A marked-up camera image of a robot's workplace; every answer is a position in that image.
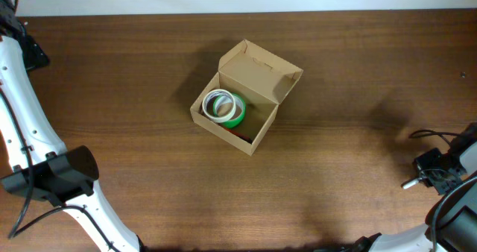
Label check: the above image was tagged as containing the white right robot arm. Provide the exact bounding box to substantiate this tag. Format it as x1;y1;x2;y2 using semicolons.
342;122;476;252

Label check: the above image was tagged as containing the white masking tape roll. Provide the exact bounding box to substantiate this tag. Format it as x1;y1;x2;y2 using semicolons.
201;89;236;123

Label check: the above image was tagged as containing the brown cardboard box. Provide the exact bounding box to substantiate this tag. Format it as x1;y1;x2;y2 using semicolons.
190;40;303;155

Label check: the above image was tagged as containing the green tape roll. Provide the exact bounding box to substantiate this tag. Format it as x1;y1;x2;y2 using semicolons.
212;93;246;129

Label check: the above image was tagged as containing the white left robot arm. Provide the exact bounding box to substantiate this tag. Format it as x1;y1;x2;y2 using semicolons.
1;0;146;251

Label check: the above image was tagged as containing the black silver marker pen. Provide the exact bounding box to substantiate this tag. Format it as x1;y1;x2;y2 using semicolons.
401;177;421;189

